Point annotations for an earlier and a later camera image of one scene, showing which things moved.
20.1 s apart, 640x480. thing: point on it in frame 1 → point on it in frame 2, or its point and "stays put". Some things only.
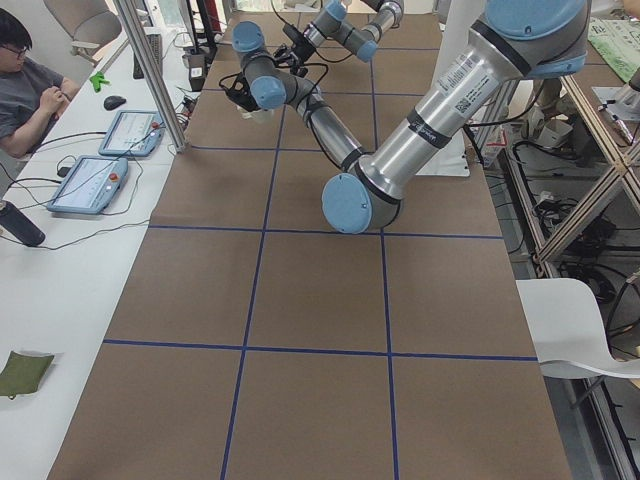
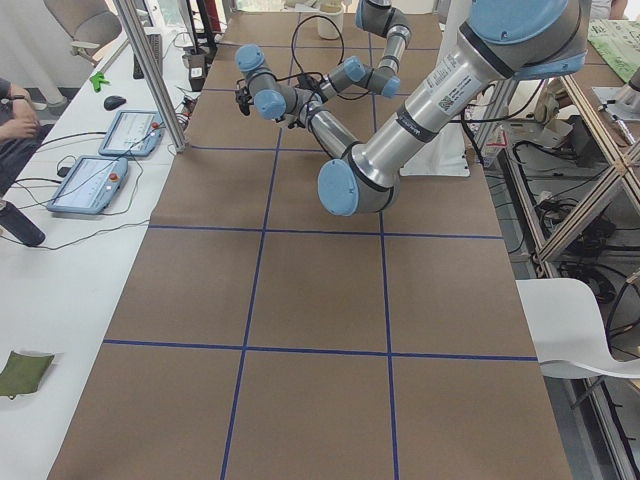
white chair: [92, 24] stays put
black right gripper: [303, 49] → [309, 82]
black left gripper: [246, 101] → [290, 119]
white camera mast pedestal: [458, 19] stays put
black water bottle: [20, 226] stays put
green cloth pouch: [23, 373] stays put
